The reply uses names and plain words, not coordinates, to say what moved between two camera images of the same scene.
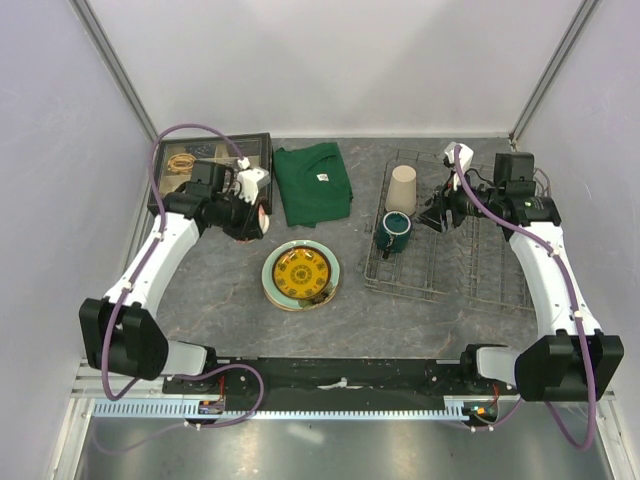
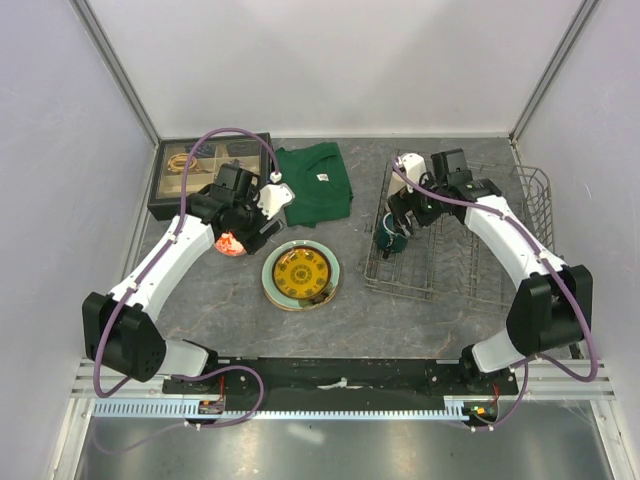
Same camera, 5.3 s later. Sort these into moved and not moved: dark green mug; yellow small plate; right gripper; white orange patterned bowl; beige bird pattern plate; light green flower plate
Moved: right gripper; white orange patterned bowl
Not moved: beige bird pattern plate; dark green mug; yellow small plate; light green flower plate
